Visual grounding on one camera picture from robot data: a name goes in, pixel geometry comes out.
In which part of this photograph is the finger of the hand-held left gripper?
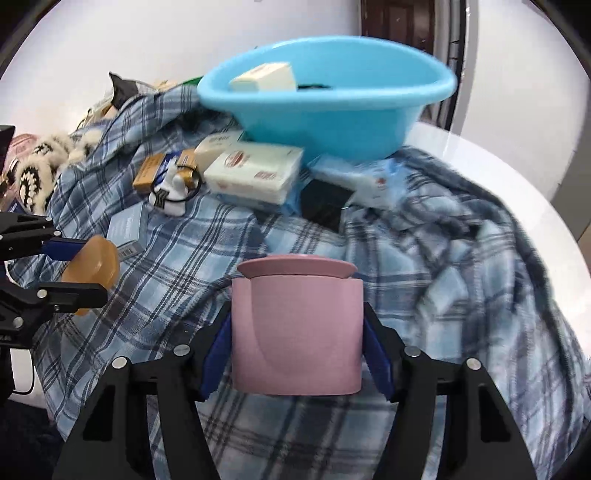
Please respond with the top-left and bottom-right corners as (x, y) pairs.
(0, 212), (89, 261)
(0, 281), (110, 334)

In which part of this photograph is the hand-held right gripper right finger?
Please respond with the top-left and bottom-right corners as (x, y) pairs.
(362, 302), (541, 480)

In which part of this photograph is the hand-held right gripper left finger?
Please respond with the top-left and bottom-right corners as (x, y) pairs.
(51, 314), (234, 480)

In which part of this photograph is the pink plastic holder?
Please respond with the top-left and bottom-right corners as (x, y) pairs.
(231, 254), (363, 397)

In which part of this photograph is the blue plastic basin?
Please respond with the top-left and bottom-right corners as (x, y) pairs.
(197, 34), (458, 160)

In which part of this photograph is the cream box with barcode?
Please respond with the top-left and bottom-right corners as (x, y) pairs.
(230, 62), (297, 92)
(194, 131), (245, 171)

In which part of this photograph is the grey-blue flat box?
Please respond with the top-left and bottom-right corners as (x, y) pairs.
(106, 204), (148, 259)

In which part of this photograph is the black white fur-trimmed knit garment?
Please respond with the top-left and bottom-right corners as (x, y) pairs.
(9, 130), (100, 215)

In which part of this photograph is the blue plaid cloth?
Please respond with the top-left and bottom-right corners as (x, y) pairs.
(14, 83), (591, 480)

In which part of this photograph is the pink packet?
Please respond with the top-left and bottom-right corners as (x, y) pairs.
(7, 134), (40, 160)

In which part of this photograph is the gold blue cigarette box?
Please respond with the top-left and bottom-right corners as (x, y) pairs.
(132, 149), (199, 195)

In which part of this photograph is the small black box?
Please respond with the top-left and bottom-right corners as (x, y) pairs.
(300, 179), (354, 233)

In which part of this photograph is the blue wet wipes pack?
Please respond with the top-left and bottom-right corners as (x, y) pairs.
(309, 154), (400, 210)

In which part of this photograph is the white tissue pack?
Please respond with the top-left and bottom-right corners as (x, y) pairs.
(203, 142), (304, 206)

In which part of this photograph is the black-framed glass sliding door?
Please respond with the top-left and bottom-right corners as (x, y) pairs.
(434, 0), (467, 132)

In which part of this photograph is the dark brown entrance door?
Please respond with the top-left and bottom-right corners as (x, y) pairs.
(360, 0), (437, 58)

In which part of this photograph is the white bunny hair tie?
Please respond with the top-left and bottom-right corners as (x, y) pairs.
(148, 166), (204, 217)

